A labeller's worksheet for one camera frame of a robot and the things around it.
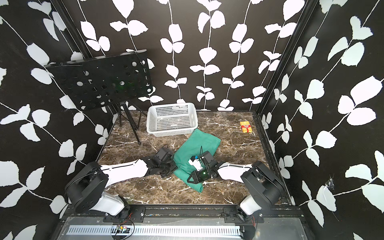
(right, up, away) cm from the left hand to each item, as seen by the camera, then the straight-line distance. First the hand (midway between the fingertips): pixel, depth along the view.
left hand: (179, 165), depth 87 cm
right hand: (+6, -6, -5) cm, 10 cm away
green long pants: (+5, +9, +11) cm, 15 cm away
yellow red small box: (+48, +23, +23) cm, 57 cm away
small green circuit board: (-25, -26, -17) cm, 40 cm away
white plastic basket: (-9, +28, +27) cm, 40 cm away
